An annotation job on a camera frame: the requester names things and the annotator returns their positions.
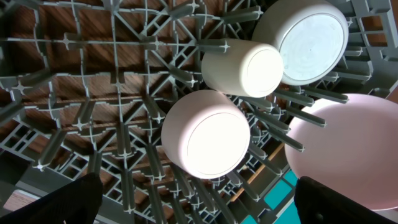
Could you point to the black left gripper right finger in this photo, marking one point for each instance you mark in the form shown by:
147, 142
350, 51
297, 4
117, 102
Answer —
319, 204

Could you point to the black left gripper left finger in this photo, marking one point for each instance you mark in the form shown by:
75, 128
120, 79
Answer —
76, 202

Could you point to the white round plate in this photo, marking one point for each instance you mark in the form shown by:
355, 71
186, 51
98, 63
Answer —
355, 154

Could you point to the pink upturned bowl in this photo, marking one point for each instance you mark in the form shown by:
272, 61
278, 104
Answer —
205, 134

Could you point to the white paper cup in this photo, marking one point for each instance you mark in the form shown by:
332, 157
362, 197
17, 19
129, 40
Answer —
245, 68

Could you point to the grey shallow bowl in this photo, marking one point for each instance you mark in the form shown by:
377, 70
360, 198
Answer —
310, 35

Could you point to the wooden chopstick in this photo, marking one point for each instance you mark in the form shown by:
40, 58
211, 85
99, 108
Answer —
260, 169

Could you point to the teal plastic tray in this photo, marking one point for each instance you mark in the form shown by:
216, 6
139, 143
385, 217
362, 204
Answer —
280, 198

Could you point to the grey plastic dish rack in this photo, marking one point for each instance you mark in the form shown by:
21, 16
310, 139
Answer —
85, 86

